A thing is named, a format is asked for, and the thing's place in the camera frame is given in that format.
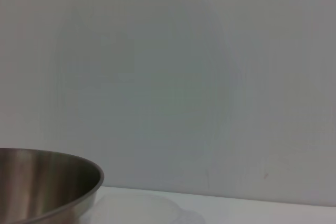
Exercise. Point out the stainless steel bowl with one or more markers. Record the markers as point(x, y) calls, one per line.
point(39, 182)

